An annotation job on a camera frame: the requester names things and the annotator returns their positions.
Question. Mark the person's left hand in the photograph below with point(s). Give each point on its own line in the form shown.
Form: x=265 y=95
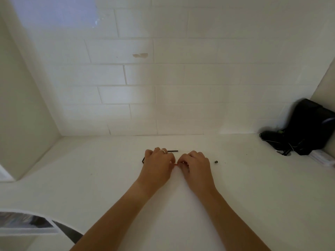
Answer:
x=155 y=169

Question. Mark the black hex key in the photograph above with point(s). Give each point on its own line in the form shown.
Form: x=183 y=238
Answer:
x=172 y=151

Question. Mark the black box-shaped device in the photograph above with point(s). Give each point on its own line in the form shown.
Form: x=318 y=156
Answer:
x=311 y=125

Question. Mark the person's left fingers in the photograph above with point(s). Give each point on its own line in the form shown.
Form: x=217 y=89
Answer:
x=159 y=154

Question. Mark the person's right hand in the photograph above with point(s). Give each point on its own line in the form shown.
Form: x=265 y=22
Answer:
x=197 y=172

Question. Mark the person's left forearm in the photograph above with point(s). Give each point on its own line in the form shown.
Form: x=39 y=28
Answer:
x=117 y=219

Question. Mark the person's right forearm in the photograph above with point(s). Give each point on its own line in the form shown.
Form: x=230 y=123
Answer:
x=230 y=222

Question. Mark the person's right thumb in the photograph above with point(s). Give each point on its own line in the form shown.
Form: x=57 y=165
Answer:
x=183 y=164

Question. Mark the white flat packet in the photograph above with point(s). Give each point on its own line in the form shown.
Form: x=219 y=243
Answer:
x=323 y=157

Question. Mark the printed paper sheet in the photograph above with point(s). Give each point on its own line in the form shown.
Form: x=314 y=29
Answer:
x=25 y=222

